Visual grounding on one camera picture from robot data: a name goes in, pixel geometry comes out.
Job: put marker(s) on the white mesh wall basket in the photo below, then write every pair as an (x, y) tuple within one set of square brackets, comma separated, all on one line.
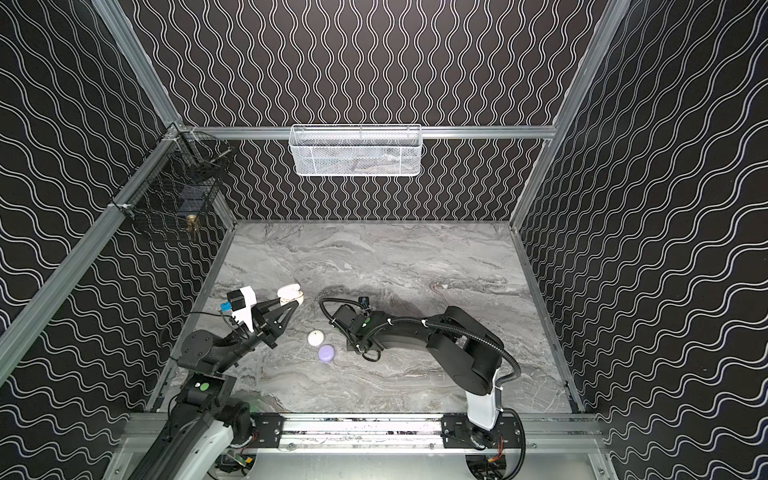
[(356, 150)]

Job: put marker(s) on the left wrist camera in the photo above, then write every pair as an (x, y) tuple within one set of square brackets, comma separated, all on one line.
[(238, 307)]

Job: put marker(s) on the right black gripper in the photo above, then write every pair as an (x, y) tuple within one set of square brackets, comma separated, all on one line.
[(346, 325)]

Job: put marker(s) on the black wire wall basket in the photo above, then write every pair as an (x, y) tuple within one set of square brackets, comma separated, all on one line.
[(187, 181)]

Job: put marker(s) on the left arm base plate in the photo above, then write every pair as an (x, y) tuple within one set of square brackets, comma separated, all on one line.
[(266, 430)]

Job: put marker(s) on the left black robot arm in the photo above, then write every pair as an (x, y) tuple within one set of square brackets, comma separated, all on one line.
[(205, 419)]

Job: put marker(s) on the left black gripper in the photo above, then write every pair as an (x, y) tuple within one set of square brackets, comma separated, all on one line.
[(264, 318)]

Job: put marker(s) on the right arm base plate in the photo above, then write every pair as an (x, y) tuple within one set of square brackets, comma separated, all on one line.
[(457, 432)]

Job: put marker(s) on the purple round charging case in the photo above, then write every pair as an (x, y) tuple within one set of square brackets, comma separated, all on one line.
[(326, 353)]

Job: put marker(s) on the brass object in basket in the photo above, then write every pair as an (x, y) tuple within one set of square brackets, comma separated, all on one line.
[(192, 223)]

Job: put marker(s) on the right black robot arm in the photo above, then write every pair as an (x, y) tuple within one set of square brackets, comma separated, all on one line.
[(474, 358)]

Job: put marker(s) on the beige earbud charging case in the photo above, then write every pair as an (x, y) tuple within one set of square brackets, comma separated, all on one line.
[(290, 293)]

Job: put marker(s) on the white round charging case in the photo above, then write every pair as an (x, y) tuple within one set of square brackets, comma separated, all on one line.
[(315, 338)]

